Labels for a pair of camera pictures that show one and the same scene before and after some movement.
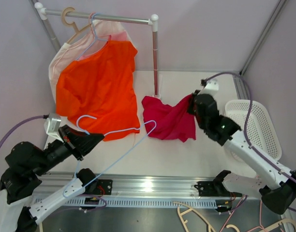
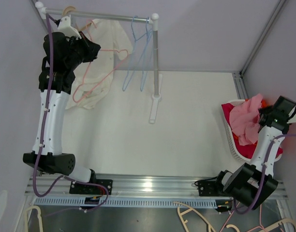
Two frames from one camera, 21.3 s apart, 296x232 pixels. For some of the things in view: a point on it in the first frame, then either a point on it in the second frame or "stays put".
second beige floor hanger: [284, 221] stays put
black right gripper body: [199, 117] to [267, 111]
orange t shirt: [96, 93] to [263, 103]
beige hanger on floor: [211, 227] stays put
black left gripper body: [56, 152] to [75, 58]
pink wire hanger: [89, 21] to [107, 78]
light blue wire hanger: [140, 128] to [149, 34]
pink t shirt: [101, 42] to [244, 120]
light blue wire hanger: [96, 39] to [138, 44]
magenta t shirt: [163, 122] to [247, 151]
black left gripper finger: [81, 142] to [90, 50]
